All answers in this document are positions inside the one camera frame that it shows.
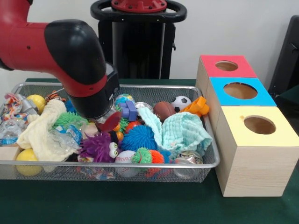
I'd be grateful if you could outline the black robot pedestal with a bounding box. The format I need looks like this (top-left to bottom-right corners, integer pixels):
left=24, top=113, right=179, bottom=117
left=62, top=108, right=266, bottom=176
left=90, top=0, right=187, bottom=79

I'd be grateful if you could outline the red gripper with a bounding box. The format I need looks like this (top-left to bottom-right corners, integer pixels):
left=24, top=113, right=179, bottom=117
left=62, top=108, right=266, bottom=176
left=95, top=111, right=123, bottom=143

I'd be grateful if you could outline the purple spiky rubber ball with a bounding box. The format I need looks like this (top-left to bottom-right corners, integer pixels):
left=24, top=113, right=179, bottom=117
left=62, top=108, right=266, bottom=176
left=78, top=132, right=121, bottom=163

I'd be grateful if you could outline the dark green tablecloth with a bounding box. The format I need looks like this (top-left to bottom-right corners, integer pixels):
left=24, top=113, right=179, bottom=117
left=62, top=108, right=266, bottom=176
left=278, top=84, right=299, bottom=110
left=0, top=78, right=299, bottom=224

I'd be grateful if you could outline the long orange toy block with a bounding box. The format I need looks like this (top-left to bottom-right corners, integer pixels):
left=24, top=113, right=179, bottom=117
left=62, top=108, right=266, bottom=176
left=179, top=95, right=210, bottom=117

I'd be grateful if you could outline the black and white soccer ball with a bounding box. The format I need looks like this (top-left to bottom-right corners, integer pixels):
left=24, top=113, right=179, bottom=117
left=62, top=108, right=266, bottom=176
left=171, top=95, right=192, bottom=112

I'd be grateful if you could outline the blue globe ball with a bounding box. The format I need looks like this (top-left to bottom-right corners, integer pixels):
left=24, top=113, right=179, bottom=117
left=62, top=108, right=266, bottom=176
left=115, top=93, right=135, bottom=105

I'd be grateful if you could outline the cream yellow cloth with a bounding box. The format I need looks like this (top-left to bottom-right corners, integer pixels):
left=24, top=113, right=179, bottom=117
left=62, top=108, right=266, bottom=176
left=16, top=100, right=81, bottom=162

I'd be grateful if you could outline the brown toy football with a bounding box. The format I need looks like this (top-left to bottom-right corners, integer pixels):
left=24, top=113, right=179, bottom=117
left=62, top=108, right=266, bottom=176
left=153, top=101, right=177, bottom=122

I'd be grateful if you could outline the silver mesh bin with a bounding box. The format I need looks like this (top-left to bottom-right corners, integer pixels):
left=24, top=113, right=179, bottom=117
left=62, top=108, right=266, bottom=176
left=0, top=82, right=221, bottom=183

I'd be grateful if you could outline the wooden box with three holes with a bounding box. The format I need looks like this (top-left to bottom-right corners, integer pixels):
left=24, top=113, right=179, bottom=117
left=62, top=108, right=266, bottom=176
left=195, top=55, right=299, bottom=198

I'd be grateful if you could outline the mint green cloth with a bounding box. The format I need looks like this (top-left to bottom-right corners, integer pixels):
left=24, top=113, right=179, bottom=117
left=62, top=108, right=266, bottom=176
left=137, top=108, right=214, bottom=156

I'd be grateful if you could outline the yellow ball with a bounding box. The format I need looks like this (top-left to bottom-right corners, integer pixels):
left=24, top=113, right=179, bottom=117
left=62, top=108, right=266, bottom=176
left=15, top=148, right=43, bottom=176
left=27, top=94, right=47, bottom=115

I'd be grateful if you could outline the small colourful patterned cloth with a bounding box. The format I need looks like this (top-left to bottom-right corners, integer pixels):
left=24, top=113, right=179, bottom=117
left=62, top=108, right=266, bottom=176
left=77, top=155, right=116, bottom=181

